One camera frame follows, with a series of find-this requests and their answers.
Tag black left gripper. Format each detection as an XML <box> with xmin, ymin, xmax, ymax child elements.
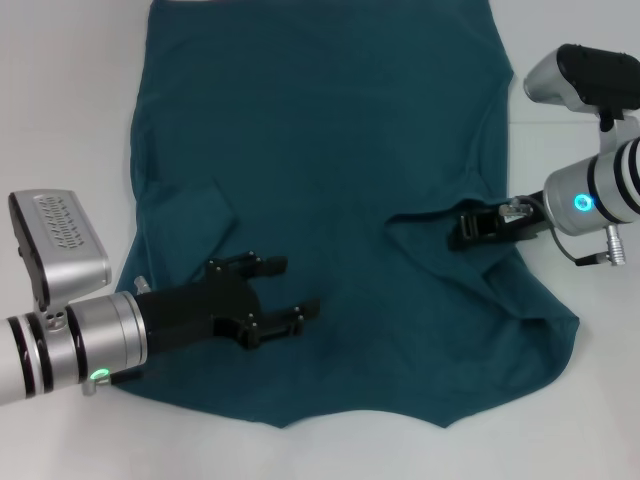
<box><xmin>134</xmin><ymin>252</ymin><xmax>322</xmax><ymax>354</ymax></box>

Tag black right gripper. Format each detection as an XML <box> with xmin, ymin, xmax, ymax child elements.
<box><xmin>447</xmin><ymin>191</ymin><xmax>552</xmax><ymax>253</ymax></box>

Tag teal blue t-shirt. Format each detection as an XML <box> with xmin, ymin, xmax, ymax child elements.
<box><xmin>110</xmin><ymin>0</ymin><xmax>581</xmax><ymax>430</ymax></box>

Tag right arm cable with plug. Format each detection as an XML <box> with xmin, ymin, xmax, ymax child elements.
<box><xmin>549</xmin><ymin>222</ymin><xmax>630</xmax><ymax>268</ymax></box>

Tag arm cable with plug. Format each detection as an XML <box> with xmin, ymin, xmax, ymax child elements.
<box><xmin>82</xmin><ymin>368</ymin><xmax>145</xmax><ymax>397</ymax></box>
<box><xmin>549</xmin><ymin>222</ymin><xmax>630</xmax><ymax>268</ymax></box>

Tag left arm cable with plug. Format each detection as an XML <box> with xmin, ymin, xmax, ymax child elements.
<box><xmin>82</xmin><ymin>368</ymin><xmax>145</xmax><ymax>397</ymax></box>

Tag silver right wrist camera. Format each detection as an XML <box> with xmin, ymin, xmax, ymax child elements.
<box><xmin>523</xmin><ymin>43</ymin><xmax>640</xmax><ymax>121</ymax></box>

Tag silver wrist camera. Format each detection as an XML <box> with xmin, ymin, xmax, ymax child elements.
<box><xmin>523</xmin><ymin>43</ymin><xmax>640</xmax><ymax>121</ymax></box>
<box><xmin>7</xmin><ymin>188</ymin><xmax>114</xmax><ymax>306</ymax></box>

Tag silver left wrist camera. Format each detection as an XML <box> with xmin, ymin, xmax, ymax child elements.
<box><xmin>7</xmin><ymin>188</ymin><xmax>114</xmax><ymax>306</ymax></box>

